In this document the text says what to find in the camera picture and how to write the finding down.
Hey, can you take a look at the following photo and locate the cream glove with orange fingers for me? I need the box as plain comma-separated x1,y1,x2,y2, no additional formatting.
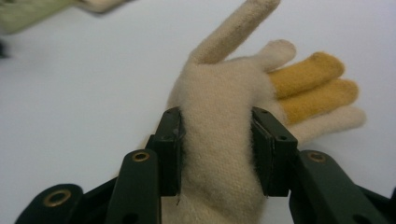
162,0,367,224

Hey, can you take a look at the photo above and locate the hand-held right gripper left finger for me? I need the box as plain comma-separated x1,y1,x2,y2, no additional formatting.
106,106,187,224

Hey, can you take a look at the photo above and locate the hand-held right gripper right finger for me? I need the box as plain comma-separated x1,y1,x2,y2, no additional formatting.
251,106,390,224

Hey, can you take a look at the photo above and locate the yellow-green plastic basket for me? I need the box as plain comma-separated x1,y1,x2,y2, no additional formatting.
0,0,77,35

